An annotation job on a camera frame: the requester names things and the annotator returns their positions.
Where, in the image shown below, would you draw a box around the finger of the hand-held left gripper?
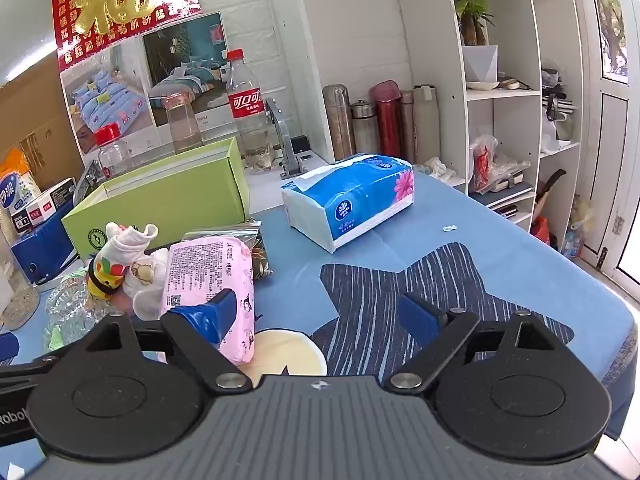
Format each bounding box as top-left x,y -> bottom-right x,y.
0,332 -> 61,387

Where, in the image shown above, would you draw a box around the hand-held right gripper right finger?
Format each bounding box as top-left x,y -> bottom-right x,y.
385,292 -> 557,392

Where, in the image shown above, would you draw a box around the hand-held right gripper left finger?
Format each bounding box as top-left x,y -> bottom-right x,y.
84,289 -> 254,395

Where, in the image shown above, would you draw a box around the pink wet wipes pack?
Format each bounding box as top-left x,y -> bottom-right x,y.
160,237 -> 257,367

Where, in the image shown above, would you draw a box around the white plush cloth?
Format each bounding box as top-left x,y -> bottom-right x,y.
121,249 -> 172,322

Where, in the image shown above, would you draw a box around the colourful striped toy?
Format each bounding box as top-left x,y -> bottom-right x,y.
86,255 -> 131,302

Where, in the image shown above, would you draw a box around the green cardboard box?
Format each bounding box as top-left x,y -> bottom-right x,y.
61,137 -> 251,261

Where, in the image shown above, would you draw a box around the blue printed tablecloth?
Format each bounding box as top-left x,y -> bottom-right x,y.
0,167 -> 640,441

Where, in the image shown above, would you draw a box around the clear cup with grit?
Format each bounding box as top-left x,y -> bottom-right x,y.
0,245 -> 41,332

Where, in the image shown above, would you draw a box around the dark green patterned packet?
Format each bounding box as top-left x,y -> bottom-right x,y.
181,219 -> 274,282

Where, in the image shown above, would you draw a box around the crumpled clear plastic bottle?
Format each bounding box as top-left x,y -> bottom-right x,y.
44,269 -> 122,352

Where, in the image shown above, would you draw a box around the blue machine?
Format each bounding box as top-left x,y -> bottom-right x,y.
10,214 -> 82,287

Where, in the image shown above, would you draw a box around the blue tissue pack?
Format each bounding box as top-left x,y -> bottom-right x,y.
280,153 -> 416,254

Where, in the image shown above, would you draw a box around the stack of notebooks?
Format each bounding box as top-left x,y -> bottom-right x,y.
472,172 -> 535,221

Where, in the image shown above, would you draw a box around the crumpled white tissue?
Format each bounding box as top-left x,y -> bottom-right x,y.
424,156 -> 457,181

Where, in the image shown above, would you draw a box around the black and white boxes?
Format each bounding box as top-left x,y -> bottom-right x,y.
10,177 -> 77,234

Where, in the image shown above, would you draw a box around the small blue-labelled bottle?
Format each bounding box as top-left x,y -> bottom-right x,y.
562,229 -> 586,259

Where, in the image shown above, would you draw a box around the clear plastic bag with red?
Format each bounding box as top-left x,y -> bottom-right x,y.
469,134 -> 532,194

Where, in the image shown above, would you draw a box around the orange and white paper pack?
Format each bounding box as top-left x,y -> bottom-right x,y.
0,147 -> 44,212

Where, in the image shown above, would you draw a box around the wide beige thermos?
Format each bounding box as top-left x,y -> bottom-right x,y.
412,85 -> 441,166

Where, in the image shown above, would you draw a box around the white shelf unit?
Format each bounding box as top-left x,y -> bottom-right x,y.
394,0 -> 584,262

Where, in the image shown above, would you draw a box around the steel and glass flask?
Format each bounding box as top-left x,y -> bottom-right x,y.
350,100 -> 384,159

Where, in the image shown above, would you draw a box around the clear glass jar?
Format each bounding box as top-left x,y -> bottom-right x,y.
162,93 -> 205,156

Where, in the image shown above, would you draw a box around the small clear red-capped bottle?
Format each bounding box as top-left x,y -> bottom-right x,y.
94,124 -> 134,177

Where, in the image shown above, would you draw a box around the red thermos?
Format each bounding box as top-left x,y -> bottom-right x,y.
369,80 -> 404,159

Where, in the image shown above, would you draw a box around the cola bottle with red cap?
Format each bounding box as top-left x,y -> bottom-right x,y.
226,49 -> 276,172

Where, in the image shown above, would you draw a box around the brown cardboard sheet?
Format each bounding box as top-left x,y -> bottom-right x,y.
0,49 -> 87,192

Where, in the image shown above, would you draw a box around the black items on shelf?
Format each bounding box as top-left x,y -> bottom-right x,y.
540,67 -> 581,142

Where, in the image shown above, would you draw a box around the white glazed door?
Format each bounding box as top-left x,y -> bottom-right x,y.
575,0 -> 640,288

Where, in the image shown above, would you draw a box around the green potted plant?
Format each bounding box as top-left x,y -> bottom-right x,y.
444,0 -> 514,84

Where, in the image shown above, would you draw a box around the black-handled tool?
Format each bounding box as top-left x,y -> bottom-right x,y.
534,168 -> 569,222

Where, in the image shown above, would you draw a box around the wall poster with bedding photos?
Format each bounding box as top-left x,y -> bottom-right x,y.
50,0 -> 237,157

